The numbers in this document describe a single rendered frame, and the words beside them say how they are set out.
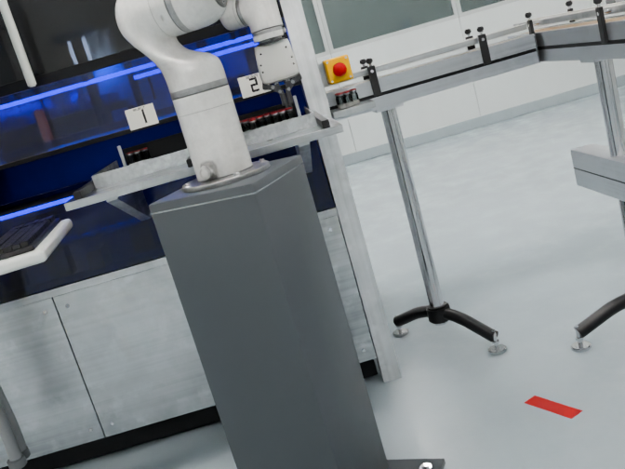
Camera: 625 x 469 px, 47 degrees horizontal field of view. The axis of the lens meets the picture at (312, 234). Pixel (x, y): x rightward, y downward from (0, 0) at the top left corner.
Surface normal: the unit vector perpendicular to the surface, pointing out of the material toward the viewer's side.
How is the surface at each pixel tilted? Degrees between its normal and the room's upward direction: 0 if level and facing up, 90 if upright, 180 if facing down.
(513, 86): 90
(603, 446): 0
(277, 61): 92
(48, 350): 90
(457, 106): 90
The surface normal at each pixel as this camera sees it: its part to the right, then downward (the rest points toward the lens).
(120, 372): 0.07, 0.22
